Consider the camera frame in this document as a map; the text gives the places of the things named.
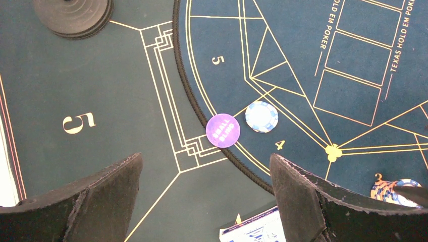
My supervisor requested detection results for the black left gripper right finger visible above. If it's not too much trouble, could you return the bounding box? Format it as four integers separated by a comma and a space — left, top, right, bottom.
270, 154, 427, 241

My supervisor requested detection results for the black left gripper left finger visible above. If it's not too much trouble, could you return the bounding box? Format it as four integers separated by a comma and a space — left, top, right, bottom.
1, 153, 143, 241

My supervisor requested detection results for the blue playing card deck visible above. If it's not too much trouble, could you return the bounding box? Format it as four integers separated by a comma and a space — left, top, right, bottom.
219, 206, 286, 242

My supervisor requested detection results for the white purple poker chip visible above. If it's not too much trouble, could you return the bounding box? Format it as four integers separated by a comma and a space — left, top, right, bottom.
245, 101, 279, 133

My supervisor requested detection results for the blue small blind button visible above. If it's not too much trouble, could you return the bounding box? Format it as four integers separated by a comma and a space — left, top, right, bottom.
205, 113, 240, 148

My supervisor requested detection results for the round blue poker mat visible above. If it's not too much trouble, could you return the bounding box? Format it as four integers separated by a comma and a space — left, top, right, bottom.
173, 1, 427, 196

